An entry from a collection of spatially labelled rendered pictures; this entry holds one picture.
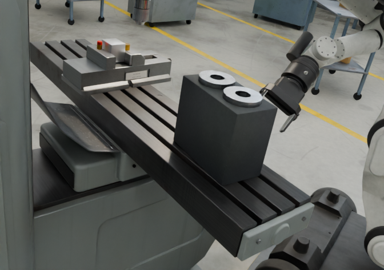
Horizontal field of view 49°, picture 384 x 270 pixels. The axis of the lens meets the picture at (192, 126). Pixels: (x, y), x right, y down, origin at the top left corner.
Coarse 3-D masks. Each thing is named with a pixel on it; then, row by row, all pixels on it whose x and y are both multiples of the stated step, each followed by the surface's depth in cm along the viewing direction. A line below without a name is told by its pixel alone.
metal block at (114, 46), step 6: (102, 42) 136; (108, 42) 134; (114, 42) 135; (120, 42) 135; (102, 48) 136; (108, 48) 134; (114, 48) 133; (120, 48) 134; (114, 54) 134; (120, 54) 136; (120, 60) 137
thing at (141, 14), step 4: (136, 4) 117; (140, 4) 117; (144, 4) 117; (148, 4) 118; (136, 8) 118; (140, 8) 117; (144, 8) 117; (148, 8) 118; (136, 12) 118; (140, 12) 118; (144, 12) 118; (148, 12) 119; (132, 16) 120; (136, 16) 119; (140, 16) 118; (144, 16) 119; (148, 16) 120; (136, 20) 119; (140, 20) 119; (144, 20) 119; (148, 20) 121
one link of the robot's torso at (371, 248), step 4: (376, 236) 129; (380, 236) 128; (372, 240) 129; (376, 240) 128; (380, 240) 128; (368, 244) 130; (372, 244) 129; (376, 244) 128; (380, 244) 127; (368, 248) 131; (372, 248) 130; (376, 248) 128; (380, 248) 127; (368, 252) 131; (372, 252) 130; (376, 252) 128; (380, 252) 128; (372, 256) 131; (376, 256) 129; (380, 256) 128; (372, 260) 131; (376, 260) 130; (380, 260) 129; (380, 264) 130
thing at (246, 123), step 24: (216, 72) 105; (192, 96) 102; (216, 96) 95; (240, 96) 94; (192, 120) 103; (216, 120) 95; (240, 120) 90; (264, 120) 94; (192, 144) 105; (216, 144) 96; (240, 144) 93; (264, 144) 98; (216, 168) 97; (240, 168) 98
